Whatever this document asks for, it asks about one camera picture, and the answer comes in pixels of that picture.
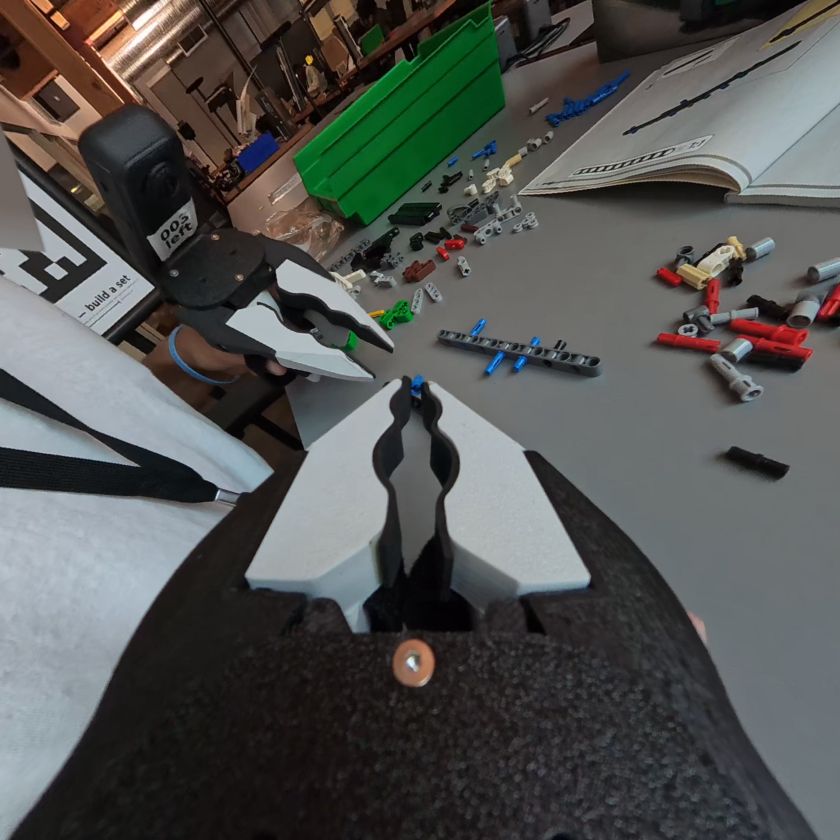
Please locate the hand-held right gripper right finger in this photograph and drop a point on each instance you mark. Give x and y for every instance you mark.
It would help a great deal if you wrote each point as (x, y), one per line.
(518, 512)

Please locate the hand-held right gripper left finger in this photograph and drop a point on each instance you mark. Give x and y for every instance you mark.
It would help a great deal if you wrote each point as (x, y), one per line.
(315, 512)

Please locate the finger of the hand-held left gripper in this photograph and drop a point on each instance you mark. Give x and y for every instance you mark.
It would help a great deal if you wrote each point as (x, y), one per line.
(315, 289)
(289, 348)

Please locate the green lego piece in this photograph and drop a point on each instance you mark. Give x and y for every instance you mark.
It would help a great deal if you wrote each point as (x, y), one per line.
(344, 340)

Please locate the small blue lego pin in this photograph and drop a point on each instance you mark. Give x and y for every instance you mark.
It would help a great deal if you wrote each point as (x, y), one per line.
(416, 386)

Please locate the person's left forearm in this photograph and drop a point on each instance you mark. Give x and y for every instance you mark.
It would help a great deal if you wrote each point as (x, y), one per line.
(161, 371)

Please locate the pile of assorted lego pieces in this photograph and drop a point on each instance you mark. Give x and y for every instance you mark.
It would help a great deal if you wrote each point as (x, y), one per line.
(413, 213)

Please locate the long grey lego beam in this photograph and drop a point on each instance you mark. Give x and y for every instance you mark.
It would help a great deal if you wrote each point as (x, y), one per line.
(571, 359)

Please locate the black lego pin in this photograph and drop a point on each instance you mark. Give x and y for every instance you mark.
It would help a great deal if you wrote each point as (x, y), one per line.
(758, 462)

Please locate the pile of red grey lego pins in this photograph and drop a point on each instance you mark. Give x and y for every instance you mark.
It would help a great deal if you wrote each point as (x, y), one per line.
(768, 331)

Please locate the pile of blue lego pieces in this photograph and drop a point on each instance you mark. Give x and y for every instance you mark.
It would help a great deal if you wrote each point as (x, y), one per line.
(577, 105)

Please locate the lego instruction booklet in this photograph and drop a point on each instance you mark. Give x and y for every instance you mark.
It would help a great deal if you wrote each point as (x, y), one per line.
(689, 131)

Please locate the person's left hand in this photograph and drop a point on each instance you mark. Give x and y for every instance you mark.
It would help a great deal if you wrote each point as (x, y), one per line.
(203, 354)

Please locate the clear plastic bag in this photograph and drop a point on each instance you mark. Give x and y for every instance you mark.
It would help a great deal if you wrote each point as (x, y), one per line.
(302, 229)

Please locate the blue wristband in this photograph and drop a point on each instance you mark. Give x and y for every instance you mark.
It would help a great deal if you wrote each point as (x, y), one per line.
(178, 364)

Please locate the white printed sign board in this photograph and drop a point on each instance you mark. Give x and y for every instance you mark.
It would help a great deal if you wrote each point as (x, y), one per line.
(98, 295)

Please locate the blue storage bin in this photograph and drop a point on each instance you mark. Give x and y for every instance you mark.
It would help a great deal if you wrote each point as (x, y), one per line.
(257, 154)

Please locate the green plastic bin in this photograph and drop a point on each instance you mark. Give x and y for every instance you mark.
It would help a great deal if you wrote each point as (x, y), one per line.
(394, 144)

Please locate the silver ventilation duct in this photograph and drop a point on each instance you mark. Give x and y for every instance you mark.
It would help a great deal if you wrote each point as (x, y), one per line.
(151, 39)

